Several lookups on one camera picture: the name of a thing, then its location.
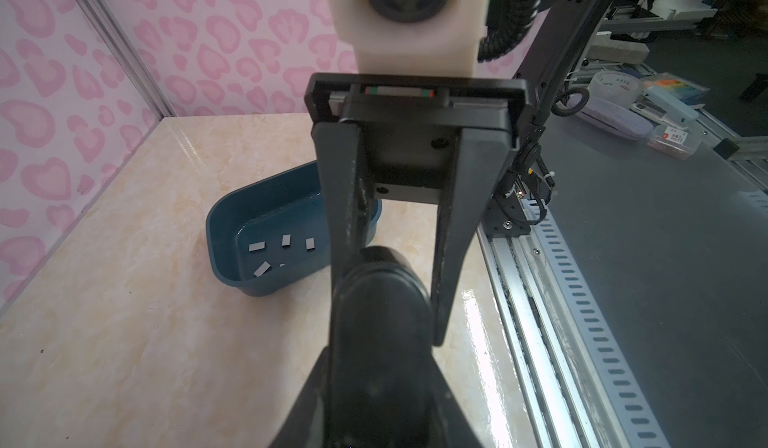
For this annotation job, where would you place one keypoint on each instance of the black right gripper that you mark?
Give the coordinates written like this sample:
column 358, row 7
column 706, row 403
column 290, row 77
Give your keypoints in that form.
column 444, row 141

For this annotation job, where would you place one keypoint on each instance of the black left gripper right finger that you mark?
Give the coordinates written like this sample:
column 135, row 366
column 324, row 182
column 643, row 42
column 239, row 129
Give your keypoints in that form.
column 448, row 424

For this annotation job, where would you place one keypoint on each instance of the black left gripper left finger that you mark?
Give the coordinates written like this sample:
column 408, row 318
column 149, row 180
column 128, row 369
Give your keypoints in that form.
column 305, row 426

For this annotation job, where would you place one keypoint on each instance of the black long stapler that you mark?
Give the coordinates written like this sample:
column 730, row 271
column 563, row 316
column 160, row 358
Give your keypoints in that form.
column 380, row 348

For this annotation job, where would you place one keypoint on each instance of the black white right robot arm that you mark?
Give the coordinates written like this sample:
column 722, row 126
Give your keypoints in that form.
column 535, row 41

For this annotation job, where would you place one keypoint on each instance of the teal plastic tray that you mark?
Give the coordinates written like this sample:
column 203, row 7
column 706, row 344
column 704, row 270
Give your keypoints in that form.
column 288, row 202

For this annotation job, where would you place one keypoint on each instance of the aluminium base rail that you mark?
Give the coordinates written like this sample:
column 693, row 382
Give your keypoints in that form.
column 577, row 385

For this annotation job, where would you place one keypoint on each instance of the aluminium corner frame post left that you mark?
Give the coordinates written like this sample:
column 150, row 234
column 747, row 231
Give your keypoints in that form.
column 101, row 18

